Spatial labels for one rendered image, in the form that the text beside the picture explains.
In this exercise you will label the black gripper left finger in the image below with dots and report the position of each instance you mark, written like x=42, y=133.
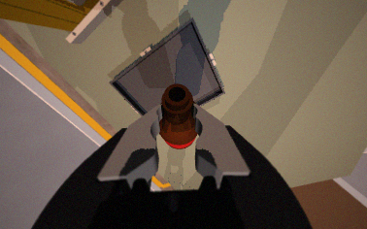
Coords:
x=109, y=171

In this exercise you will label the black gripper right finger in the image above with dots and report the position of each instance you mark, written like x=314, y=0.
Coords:
x=239, y=167

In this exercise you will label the brown bottle with red label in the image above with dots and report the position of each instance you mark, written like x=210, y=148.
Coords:
x=177, y=127

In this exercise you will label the orange divided crate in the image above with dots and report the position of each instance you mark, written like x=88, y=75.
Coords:
x=58, y=14

